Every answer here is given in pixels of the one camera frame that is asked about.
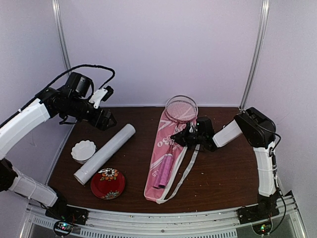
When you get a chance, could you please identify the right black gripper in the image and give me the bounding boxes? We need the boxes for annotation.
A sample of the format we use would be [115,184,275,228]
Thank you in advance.
[171,126,206,149]

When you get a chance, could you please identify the pink racket bag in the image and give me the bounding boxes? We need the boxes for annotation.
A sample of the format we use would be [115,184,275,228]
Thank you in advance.
[144,111,200,204]

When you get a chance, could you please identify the pink badminton racket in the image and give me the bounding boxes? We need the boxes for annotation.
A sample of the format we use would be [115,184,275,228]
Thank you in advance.
[158,136,174,188]
[154,95,198,189]

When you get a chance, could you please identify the white shuttlecock tube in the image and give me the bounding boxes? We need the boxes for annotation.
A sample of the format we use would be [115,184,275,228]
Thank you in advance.
[74,124,136,185]

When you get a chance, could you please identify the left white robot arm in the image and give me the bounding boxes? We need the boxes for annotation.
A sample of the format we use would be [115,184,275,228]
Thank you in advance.
[0,72,116,220]

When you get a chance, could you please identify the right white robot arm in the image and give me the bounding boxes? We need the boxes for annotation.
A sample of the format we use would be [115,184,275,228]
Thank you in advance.
[171,107,279,219]

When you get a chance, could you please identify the white scalloped bowl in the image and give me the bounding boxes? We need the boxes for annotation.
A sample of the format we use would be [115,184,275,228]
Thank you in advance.
[71,140,97,164]

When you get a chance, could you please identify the red floral plate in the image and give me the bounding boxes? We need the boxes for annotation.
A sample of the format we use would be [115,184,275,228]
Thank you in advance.
[90,168,126,200]

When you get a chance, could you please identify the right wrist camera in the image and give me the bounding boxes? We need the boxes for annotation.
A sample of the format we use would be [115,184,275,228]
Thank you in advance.
[186,121,198,133]

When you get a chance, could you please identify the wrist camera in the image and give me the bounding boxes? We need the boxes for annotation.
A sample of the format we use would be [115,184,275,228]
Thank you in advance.
[186,121,198,133]
[89,86,114,109]

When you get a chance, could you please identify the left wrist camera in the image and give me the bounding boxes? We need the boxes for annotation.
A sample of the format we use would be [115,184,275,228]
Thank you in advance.
[89,86,114,109]

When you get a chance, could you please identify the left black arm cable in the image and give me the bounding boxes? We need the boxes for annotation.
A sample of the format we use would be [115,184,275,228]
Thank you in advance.
[0,64,116,124]

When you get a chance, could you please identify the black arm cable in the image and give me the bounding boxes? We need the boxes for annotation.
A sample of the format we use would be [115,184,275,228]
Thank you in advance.
[269,132,288,234]
[0,64,116,124]

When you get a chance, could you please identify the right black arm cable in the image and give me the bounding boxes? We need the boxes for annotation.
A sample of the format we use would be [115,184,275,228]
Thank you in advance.
[269,132,288,234]

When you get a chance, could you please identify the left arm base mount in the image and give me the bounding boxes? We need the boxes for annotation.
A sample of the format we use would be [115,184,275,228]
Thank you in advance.
[39,190,89,238]

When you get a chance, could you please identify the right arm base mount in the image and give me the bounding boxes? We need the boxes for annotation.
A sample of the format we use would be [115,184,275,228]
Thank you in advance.
[237,193,280,236]

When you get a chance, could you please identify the left aluminium frame post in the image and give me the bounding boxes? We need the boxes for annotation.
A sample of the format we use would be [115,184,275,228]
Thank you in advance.
[52,0,71,69]

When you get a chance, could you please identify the aluminium frame post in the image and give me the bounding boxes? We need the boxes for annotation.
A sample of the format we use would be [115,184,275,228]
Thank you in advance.
[239,0,270,111]
[52,0,71,69]

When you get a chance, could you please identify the front aluminium rail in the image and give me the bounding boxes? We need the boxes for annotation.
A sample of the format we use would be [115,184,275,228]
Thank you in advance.
[19,195,308,238]

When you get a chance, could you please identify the right aluminium frame post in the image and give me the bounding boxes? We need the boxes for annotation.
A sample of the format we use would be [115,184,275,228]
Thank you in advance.
[239,0,270,111]

